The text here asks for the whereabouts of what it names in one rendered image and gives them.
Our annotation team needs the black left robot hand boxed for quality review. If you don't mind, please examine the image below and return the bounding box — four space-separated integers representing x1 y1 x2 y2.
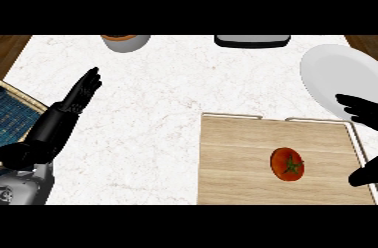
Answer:
0 66 103 171

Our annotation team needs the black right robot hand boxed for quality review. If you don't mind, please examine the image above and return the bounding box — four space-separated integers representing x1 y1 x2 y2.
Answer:
333 93 378 188

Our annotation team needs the white plate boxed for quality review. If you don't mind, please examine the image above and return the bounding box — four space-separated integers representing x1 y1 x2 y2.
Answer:
299 43 378 122

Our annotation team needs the red tomato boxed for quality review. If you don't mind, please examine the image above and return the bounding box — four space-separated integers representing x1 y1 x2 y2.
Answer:
268 147 305 182

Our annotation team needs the wooden tray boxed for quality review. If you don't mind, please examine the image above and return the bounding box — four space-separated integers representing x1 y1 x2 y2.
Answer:
196 112 378 206

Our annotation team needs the blue placemat with wicker edge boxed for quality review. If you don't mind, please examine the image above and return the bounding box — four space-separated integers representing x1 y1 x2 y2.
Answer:
0 80 50 150

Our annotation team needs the grey pot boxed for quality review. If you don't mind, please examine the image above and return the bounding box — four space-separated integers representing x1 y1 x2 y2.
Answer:
100 34 152 54

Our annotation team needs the grey and black appliance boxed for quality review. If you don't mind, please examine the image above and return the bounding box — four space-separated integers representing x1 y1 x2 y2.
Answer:
212 34 292 49

